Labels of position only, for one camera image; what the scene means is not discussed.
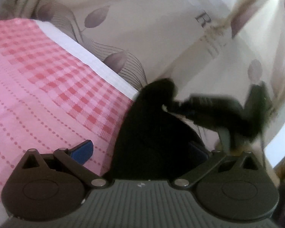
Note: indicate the pink checked bed sheet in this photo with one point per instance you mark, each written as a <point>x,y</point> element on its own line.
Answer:
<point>42,95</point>

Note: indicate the beige leaf print curtain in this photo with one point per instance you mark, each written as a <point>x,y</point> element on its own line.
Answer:
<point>161,35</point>

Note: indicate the white bed mattress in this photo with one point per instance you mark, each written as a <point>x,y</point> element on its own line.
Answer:
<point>90,58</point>

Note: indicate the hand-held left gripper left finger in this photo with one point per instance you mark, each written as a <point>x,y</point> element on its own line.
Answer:
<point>82,150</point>

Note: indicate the black sweater with rose print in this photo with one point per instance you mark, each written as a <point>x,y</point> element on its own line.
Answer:
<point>147,135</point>

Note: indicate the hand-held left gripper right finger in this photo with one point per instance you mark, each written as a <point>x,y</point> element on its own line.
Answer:
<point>200,154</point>

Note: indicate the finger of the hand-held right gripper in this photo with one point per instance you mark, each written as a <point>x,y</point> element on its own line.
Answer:
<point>180,108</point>

